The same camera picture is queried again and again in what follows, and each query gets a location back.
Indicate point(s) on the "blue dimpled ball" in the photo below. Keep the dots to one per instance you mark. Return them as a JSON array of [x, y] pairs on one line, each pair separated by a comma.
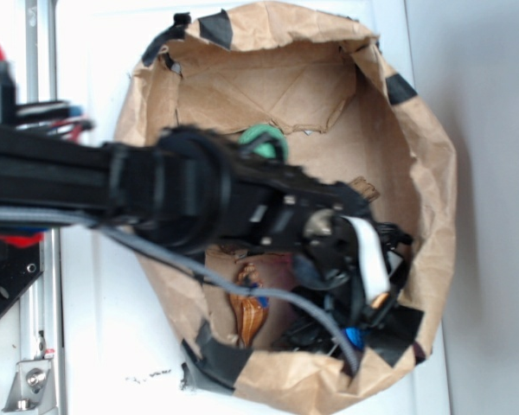
[[355, 337]]

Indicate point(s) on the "brown wood piece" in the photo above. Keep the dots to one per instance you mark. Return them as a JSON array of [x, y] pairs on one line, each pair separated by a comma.
[[365, 189]]

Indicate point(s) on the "aluminium frame rail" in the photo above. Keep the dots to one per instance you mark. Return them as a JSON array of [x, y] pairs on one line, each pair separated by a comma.
[[40, 307]]

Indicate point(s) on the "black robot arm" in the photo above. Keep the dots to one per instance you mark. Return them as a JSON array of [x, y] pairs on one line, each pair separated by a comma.
[[194, 189]]

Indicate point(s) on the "orange striped seashell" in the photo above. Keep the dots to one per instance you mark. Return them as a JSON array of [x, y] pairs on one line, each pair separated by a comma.
[[250, 312]]

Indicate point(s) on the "green dimpled ball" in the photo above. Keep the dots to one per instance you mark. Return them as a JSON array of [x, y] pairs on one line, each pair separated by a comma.
[[266, 141]]

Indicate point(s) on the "brown paper bag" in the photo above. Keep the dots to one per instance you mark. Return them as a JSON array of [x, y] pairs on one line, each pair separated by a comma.
[[346, 113]]

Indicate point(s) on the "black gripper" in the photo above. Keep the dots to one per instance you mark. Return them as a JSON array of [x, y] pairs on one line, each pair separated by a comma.
[[343, 261]]

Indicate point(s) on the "metal corner bracket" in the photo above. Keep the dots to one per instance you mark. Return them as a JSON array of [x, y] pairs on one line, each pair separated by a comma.
[[32, 390]]

